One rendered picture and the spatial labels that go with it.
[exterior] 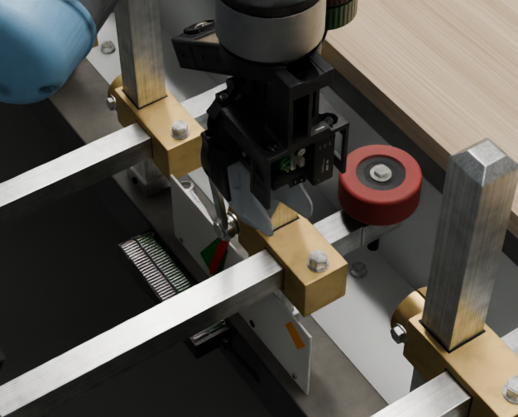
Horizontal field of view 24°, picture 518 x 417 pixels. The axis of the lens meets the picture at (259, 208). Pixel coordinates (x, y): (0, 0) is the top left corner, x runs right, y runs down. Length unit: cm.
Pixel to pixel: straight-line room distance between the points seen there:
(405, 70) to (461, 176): 46
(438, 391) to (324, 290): 23
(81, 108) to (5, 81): 85
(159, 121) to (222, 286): 26
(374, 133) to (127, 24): 31
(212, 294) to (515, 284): 33
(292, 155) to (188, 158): 44
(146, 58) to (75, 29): 61
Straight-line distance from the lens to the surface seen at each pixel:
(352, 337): 139
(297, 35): 79
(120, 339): 109
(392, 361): 137
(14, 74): 68
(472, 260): 87
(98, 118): 152
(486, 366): 95
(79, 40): 68
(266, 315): 123
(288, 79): 80
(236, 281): 113
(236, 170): 92
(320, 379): 126
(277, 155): 83
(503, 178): 82
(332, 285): 114
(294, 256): 113
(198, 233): 130
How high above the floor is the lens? 174
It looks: 48 degrees down
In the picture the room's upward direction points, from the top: straight up
